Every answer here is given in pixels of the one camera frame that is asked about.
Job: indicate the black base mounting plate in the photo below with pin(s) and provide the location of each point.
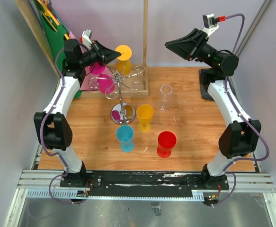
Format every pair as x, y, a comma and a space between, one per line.
141, 184

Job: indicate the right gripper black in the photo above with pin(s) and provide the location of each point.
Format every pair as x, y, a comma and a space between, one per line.
190, 46

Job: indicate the pink shirt on hanger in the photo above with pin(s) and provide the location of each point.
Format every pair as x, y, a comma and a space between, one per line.
85, 85

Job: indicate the chrome wine glass rack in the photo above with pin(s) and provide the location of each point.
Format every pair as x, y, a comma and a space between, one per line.
123, 113

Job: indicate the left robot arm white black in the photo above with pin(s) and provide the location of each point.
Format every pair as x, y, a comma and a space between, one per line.
53, 131

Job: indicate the yellow wine glass back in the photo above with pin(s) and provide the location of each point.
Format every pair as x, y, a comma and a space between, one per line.
123, 63

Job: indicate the red plastic wine glass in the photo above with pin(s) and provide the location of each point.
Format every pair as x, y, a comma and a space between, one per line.
166, 142

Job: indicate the blue plastic wine glass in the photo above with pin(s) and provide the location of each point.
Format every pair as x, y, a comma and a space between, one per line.
125, 137

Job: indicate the clear wine glass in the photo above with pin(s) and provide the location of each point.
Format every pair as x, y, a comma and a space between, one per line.
165, 97

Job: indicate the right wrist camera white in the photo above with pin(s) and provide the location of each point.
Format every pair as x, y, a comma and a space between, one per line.
210, 24

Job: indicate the yellow wine glass centre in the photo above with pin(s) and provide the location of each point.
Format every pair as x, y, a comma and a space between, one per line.
144, 114

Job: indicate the wooden clothes stand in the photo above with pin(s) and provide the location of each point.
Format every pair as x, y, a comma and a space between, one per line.
33, 23

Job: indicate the dark grey folded cloth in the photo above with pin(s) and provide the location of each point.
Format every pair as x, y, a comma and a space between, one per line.
204, 89

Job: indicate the pink plastic wine glass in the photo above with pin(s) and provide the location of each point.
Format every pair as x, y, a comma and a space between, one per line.
101, 79

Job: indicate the yellow wine glass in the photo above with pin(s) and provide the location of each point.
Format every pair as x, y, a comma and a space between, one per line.
123, 63
144, 114

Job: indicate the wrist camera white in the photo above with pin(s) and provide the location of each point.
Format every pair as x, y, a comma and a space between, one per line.
86, 38
210, 24

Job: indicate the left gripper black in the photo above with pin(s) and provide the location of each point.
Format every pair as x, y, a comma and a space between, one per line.
105, 55

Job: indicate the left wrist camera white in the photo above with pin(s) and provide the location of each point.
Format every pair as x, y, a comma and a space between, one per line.
86, 38

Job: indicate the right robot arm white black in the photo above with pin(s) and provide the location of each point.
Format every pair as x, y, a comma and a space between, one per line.
241, 135

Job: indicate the yellow clothes hanger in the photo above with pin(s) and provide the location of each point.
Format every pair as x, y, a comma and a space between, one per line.
51, 16

